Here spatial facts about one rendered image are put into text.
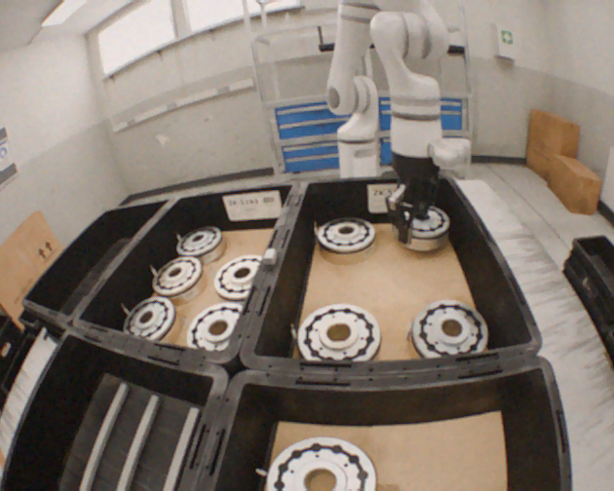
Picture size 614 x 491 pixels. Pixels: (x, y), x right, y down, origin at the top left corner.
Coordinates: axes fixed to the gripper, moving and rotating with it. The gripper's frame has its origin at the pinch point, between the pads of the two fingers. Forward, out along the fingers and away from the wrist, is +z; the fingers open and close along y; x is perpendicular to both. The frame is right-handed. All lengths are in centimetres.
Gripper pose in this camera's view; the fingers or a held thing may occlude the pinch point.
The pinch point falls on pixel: (412, 229)
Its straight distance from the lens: 48.8
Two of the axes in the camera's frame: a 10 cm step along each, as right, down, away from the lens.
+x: 6.4, 3.8, -6.7
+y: -7.6, 4.7, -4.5
